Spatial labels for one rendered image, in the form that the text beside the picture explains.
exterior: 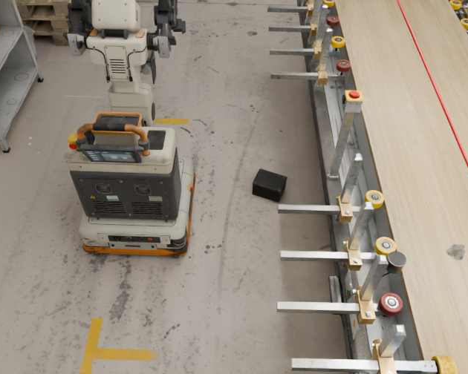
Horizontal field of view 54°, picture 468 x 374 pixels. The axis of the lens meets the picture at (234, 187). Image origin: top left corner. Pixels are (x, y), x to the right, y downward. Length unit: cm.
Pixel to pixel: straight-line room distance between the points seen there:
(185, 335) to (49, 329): 75
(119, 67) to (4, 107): 175
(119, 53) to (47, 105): 184
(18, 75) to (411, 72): 305
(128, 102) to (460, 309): 186
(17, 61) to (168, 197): 228
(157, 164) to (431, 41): 186
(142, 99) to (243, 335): 140
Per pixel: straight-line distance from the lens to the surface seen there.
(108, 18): 238
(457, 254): 205
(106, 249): 289
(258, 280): 282
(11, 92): 415
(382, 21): 332
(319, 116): 275
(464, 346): 186
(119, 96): 261
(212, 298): 276
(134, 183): 248
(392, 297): 185
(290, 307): 179
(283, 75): 282
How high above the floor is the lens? 245
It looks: 49 degrees down
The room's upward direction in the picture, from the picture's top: 1 degrees clockwise
